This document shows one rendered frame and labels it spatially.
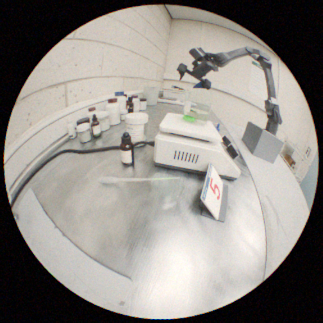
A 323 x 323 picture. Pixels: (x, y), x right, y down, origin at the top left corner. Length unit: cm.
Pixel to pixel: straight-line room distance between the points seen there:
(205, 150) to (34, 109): 52
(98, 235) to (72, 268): 7
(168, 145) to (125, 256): 19
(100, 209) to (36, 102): 42
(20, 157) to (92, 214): 33
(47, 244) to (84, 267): 8
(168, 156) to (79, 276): 26
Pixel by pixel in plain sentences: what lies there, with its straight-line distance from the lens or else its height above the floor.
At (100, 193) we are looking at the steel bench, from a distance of 21.
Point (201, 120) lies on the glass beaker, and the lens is 24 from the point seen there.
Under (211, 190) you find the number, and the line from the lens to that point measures 19.
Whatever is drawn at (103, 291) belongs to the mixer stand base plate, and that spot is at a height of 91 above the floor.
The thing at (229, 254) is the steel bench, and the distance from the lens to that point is 20.
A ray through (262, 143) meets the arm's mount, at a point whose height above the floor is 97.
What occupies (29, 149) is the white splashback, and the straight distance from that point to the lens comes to 43.
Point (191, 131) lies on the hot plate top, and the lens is 20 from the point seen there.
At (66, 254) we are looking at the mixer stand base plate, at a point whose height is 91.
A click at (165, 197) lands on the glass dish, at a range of 17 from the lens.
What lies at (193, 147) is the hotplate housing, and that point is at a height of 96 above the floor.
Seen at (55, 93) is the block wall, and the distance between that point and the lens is 51.
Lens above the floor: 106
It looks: 38 degrees down
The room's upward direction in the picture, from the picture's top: 7 degrees clockwise
